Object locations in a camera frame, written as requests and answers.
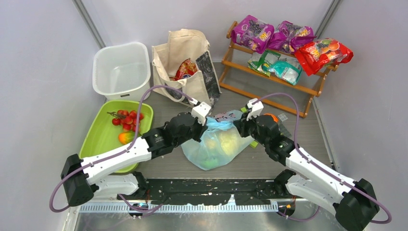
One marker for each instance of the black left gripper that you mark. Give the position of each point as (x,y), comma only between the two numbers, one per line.
(201,128)

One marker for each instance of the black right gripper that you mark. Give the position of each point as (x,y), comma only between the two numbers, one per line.
(242,124)

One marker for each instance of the blue plastic grocery bag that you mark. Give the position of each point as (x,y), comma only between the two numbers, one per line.
(219,144)

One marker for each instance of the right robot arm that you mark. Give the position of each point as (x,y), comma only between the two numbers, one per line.
(350,201)

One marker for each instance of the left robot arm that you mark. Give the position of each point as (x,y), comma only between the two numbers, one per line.
(80,176)

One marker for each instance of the orange toy piece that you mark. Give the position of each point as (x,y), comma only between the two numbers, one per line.
(273,117)

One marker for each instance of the green toy block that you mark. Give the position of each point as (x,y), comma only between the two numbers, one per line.
(254,144)

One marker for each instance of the wooden rack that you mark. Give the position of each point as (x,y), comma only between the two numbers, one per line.
(239,78)

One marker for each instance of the red lychee bunch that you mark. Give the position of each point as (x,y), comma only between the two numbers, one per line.
(124,118)

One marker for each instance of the green orange mango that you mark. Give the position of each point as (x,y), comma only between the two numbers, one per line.
(126,137)

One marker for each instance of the teal snack bag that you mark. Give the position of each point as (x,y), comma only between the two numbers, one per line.
(287,69)

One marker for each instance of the green white snack bag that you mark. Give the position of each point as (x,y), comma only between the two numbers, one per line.
(263,63)

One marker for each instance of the canvas tote bag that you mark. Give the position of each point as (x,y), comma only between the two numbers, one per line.
(181,45)

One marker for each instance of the green plastic tray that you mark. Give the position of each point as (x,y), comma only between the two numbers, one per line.
(103,135)

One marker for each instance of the white plastic basket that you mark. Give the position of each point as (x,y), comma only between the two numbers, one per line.
(122,72)

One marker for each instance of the red fruit candy bag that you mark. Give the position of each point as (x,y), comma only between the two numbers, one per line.
(320,53)

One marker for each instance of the purple snack bag right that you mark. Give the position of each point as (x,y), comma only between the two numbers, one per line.
(288,37)

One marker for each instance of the purple snack bag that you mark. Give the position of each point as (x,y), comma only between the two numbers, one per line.
(252,33)
(288,37)

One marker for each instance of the purple snack bag left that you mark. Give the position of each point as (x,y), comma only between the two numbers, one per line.
(252,33)

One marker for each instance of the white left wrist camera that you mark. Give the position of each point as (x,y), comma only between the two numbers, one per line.
(200,111)

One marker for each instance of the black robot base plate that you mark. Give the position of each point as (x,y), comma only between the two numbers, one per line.
(209,191)

